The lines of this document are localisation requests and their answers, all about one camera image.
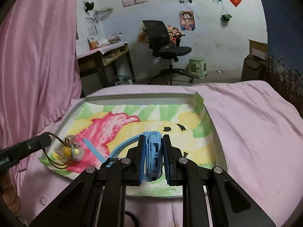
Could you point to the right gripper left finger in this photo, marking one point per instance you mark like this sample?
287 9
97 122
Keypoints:
135 172

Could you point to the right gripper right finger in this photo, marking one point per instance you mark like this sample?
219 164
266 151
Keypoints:
171 157

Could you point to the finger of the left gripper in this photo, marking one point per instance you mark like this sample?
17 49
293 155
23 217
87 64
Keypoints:
12 155

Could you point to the person's left hand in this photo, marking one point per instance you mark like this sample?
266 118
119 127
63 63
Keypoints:
10 195

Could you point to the colourful painted paper lining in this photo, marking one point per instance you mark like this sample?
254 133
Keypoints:
139 141

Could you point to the pink bed sheet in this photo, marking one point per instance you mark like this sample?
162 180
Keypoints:
256 132

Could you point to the pink satin curtain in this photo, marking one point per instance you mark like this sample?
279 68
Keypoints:
39 72

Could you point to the green plastic stool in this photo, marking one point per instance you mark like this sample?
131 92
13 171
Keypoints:
197 67

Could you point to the dark wooden desk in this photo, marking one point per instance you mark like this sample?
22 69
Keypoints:
96 61

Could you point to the black office chair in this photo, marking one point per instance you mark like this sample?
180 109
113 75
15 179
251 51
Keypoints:
159 43

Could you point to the anime poster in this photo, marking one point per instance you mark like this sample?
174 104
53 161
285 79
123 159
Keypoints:
187 20

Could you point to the green hanging wall ornament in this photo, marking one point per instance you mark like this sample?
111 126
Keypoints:
226 17

